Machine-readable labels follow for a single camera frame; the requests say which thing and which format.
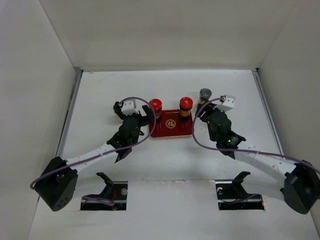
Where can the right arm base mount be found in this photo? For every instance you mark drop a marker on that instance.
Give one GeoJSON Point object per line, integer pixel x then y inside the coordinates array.
{"type": "Point", "coordinates": [231, 195]}

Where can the short red-lid sauce jar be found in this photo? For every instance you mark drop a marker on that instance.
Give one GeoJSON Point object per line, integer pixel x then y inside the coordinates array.
{"type": "Point", "coordinates": [157, 106]}

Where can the grey-cap white salt shaker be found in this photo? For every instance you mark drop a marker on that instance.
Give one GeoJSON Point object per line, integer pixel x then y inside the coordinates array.
{"type": "Point", "coordinates": [204, 95]}

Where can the tall red-cap sauce bottle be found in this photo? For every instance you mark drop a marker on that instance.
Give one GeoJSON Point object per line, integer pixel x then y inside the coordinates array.
{"type": "Point", "coordinates": [185, 107]}

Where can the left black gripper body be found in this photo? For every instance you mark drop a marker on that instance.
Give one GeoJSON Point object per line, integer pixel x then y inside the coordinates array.
{"type": "Point", "coordinates": [142, 121]}

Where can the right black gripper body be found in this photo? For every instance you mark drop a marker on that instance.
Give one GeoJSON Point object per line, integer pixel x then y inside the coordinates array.
{"type": "Point", "coordinates": [207, 118]}

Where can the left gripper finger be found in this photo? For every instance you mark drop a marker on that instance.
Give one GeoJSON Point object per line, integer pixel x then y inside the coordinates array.
{"type": "Point", "coordinates": [149, 118]}
{"type": "Point", "coordinates": [121, 116]}

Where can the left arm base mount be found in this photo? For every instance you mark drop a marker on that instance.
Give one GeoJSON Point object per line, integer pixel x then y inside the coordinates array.
{"type": "Point", "coordinates": [113, 197]}

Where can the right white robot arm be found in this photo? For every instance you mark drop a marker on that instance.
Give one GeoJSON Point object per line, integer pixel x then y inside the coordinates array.
{"type": "Point", "coordinates": [298, 182]}

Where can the red rectangular tray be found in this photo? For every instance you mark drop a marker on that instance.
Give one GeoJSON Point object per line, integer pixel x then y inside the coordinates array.
{"type": "Point", "coordinates": [172, 125]}

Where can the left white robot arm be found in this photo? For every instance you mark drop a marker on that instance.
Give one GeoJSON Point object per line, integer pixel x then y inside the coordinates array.
{"type": "Point", "coordinates": [83, 176]}

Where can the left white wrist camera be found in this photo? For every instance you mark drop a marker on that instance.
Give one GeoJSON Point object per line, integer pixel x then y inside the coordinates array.
{"type": "Point", "coordinates": [129, 107]}

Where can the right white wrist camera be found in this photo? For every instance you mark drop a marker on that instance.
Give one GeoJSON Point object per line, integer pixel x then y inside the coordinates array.
{"type": "Point", "coordinates": [226, 103]}

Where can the black-cap white bottle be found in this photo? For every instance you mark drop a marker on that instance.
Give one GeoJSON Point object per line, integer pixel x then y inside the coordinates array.
{"type": "Point", "coordinates": [117, 107]}

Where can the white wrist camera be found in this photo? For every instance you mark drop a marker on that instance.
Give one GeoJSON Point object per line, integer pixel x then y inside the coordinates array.
{"type": "Point", "coordinates": [226, 103]}
{"type": "Point", "coordinates": [129, 107]}

